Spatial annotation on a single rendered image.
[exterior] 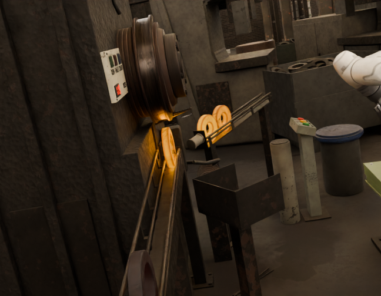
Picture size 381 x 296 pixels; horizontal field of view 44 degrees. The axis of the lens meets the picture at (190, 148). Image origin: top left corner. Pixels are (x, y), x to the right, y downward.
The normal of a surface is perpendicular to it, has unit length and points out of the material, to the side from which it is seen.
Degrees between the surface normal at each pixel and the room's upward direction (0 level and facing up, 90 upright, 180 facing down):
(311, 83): 90
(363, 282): 0
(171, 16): 90
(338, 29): 90
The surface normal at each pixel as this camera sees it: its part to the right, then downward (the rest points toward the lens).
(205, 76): -0.26, 0.29
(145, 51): -0.10, -0.15
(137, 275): -0.16, -0.57
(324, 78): 0.22, 0.20
